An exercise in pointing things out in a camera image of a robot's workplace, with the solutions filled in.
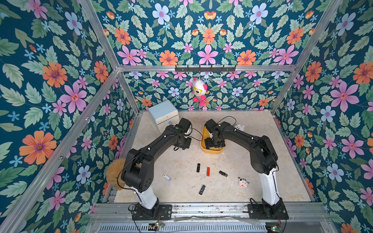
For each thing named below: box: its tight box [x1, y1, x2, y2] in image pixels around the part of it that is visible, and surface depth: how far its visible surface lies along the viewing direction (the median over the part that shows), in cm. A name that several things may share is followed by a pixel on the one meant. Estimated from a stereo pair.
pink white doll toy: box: [192, 79, 210, 107], surface depth 100 cm
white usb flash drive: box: [162, 173, 172, 182], surface depth 88 cm
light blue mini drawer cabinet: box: [148, 99, 180, 134], surface depth 102 cm
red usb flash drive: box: [206, 166, 211, 177], surface depth 90 cm
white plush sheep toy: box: [234, 124, 245, 132], surface depth 109 cm
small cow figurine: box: [237, 176, 250, 188], surface depth 84 cm
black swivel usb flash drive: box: [198, 184, 206, 196], surface depth 82 cm
